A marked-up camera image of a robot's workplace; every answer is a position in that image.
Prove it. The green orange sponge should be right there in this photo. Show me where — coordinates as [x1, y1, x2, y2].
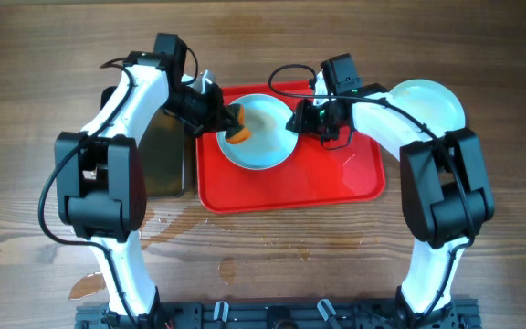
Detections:
[225, 104, 251, 144]

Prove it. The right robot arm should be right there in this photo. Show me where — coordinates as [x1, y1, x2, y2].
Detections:
[287, 80, 495, 324]

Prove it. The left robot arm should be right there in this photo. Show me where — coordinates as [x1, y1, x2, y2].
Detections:
[47, 52, 250, 323]

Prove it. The black water tray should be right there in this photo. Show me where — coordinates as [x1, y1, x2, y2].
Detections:
[101, 88, 184, 198]

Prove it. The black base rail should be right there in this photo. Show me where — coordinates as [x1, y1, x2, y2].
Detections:
[74, 299, 482, 329]

